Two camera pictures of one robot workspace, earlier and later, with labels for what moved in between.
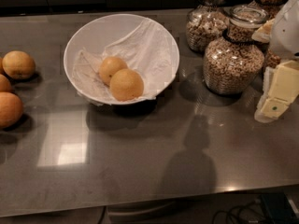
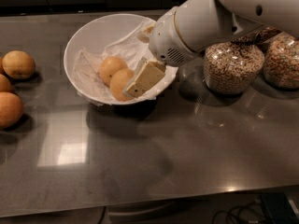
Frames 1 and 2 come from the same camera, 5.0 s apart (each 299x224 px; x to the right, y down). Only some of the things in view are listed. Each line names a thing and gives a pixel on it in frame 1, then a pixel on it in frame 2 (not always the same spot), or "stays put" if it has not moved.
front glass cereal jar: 234,63 stays put
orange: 108,66 stays put
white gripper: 286,32 to 164,40
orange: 126,85 stays put
